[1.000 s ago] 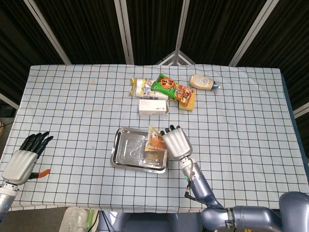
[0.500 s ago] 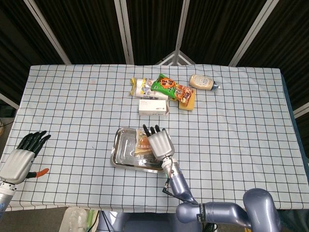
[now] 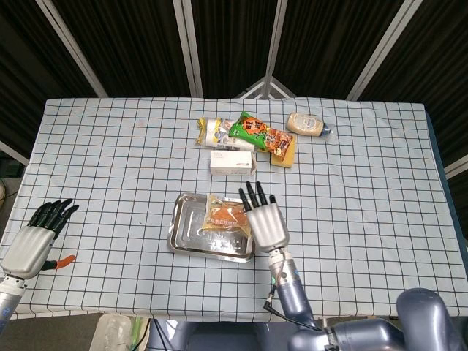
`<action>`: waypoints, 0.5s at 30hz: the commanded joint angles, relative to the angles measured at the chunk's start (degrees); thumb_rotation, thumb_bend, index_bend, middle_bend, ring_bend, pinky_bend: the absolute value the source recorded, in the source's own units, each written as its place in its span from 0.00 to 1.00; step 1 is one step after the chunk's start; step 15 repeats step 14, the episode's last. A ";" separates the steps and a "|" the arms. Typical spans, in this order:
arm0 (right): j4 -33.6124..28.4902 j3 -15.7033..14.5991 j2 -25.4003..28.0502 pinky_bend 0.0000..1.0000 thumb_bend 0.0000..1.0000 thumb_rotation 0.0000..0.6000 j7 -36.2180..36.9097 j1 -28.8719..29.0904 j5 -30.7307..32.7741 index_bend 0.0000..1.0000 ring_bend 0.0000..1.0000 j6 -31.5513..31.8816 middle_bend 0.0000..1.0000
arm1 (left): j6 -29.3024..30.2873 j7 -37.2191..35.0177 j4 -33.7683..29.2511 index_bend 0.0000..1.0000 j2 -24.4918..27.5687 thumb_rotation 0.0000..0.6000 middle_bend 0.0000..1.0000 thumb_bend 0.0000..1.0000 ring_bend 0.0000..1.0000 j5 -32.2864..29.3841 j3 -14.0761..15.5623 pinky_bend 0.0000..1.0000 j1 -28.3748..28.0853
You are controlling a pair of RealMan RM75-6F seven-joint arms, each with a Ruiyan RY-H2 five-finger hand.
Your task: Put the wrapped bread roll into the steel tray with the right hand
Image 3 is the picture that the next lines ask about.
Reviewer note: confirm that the yellow sponge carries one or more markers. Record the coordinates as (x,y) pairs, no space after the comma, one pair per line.
(283,161)

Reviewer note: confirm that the dark folding screen white frame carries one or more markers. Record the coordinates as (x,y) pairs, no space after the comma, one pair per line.
(128,44)

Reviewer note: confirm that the dark robot torso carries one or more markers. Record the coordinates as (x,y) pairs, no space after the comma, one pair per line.
(219,336)

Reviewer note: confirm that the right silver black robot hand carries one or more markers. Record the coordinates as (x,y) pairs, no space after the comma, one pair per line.
(267,226)

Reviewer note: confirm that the orange clear plastic food packet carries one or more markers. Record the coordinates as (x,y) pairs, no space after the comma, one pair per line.
(223,216)

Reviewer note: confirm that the clear plastic bag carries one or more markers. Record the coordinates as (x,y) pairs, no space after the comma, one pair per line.
(109,332)

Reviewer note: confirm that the light blue checked tablecloth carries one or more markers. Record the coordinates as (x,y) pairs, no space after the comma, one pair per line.
(109,146)

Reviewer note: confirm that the green orange snack bag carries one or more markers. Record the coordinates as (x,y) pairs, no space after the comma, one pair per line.
(252,131)

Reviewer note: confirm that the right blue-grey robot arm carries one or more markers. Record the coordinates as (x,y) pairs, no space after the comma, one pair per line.
(292,300)

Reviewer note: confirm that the cream sauce squeeze bottle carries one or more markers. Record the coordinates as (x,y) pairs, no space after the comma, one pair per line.
(305,123)

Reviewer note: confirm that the yellow white wrapped snack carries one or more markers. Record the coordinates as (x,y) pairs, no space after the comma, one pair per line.
(212,133)

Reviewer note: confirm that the metal tray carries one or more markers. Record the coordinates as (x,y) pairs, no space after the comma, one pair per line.
(190,234)

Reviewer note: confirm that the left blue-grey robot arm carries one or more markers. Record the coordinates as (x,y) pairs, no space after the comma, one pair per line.
(7,303)

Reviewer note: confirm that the white cardboard box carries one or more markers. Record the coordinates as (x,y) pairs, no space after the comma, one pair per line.
(230,162)

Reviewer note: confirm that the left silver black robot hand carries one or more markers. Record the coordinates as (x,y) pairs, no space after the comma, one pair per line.
(29,248)

